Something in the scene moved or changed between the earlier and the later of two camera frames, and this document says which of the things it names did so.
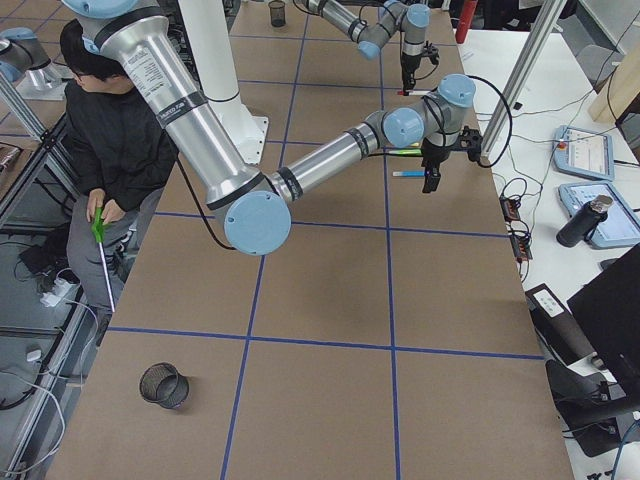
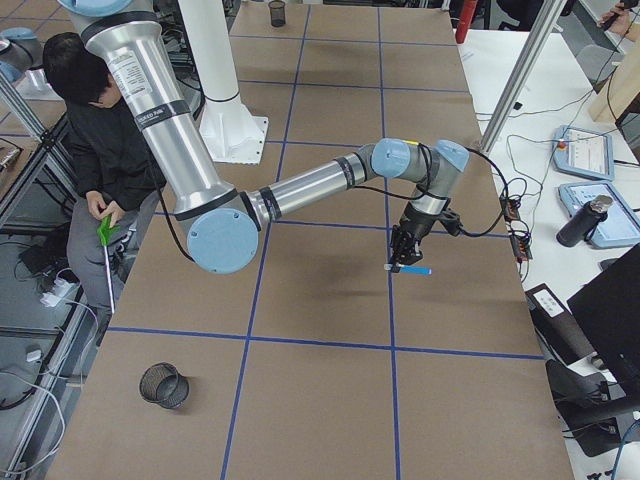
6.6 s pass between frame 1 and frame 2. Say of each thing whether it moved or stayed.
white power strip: stayed
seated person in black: stayed
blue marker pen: moved
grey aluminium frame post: stayed
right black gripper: moved
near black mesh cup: stayed
